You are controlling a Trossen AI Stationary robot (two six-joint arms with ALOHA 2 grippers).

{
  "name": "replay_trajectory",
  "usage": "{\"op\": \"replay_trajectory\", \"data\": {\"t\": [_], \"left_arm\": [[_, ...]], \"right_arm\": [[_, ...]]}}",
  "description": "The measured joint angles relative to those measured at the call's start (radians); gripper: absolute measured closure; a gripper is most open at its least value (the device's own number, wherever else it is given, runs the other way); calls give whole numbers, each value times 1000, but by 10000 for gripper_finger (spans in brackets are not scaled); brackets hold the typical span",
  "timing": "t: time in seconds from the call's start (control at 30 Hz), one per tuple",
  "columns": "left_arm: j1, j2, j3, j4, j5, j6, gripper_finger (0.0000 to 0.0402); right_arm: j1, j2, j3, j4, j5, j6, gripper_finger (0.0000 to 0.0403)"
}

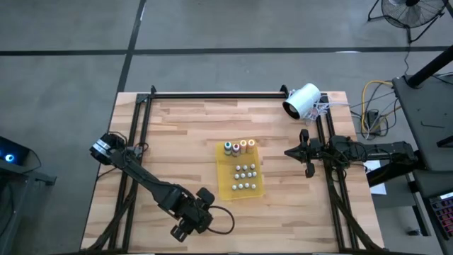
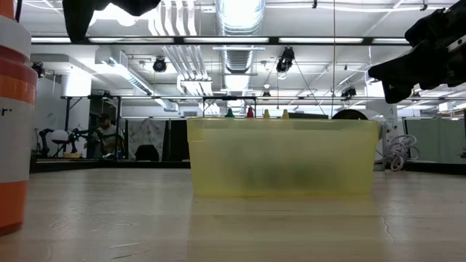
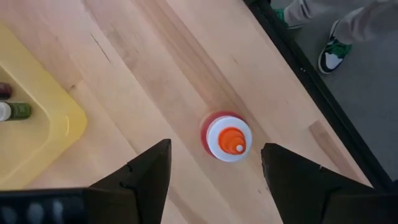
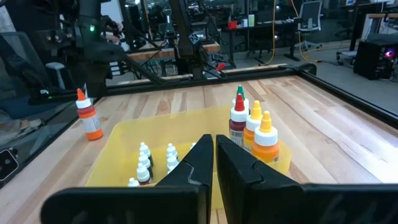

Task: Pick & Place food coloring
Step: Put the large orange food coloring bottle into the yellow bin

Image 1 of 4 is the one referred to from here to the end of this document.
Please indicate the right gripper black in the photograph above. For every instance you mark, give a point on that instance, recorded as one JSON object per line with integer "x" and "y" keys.
{"x": 309, "y": 150}

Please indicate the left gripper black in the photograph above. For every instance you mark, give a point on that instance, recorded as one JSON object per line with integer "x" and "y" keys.
{"x": 193, "y": 210}

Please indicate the large orange yellow-tipped bottle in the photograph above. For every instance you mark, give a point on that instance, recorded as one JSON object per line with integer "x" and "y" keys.
{"x": 243, "y": 145}
{"x": 251, "y": 144}

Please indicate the large crimson coloring bottle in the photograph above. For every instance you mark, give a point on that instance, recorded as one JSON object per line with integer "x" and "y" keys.
{"x": 236, "y": 148}

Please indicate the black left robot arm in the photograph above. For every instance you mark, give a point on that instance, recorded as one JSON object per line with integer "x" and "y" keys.
{"x": 141, "y": 175}

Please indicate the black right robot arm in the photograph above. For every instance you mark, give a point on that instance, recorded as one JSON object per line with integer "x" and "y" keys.
{"x": 371, "y": 150}

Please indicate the yellow translucent plastic bin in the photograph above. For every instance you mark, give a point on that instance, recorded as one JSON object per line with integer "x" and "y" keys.
{"x": 244, "y": 195}

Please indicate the black power adapter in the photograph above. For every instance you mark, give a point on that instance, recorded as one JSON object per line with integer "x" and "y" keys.
{"x": 372, "y": 117}

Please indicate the white paper sheet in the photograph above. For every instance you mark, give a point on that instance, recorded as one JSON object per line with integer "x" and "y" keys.
{"x": 378, "y": 187}

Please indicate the black support beam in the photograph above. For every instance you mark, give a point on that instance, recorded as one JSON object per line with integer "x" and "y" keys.
{"x": 393, "y": 173}

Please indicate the dark grey side table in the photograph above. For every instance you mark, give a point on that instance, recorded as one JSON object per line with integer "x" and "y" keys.
{"x": 424, "y": 113}

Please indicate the black hex key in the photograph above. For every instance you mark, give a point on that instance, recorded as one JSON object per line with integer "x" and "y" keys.
{"x": 431, "y": 125}

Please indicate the black stand pole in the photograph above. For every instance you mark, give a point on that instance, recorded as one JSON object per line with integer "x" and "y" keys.
{"x": 431, "y": 65}

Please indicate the black floor fan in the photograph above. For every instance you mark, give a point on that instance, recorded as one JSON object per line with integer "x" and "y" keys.
{"x": 407, "y": 16}

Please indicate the black computer with blue light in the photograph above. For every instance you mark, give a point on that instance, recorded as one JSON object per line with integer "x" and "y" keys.
{"x": 14, "y": 152}

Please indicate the black aluminium rig frame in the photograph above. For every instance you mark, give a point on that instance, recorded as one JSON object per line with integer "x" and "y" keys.
{"x": 212, "y": 95}

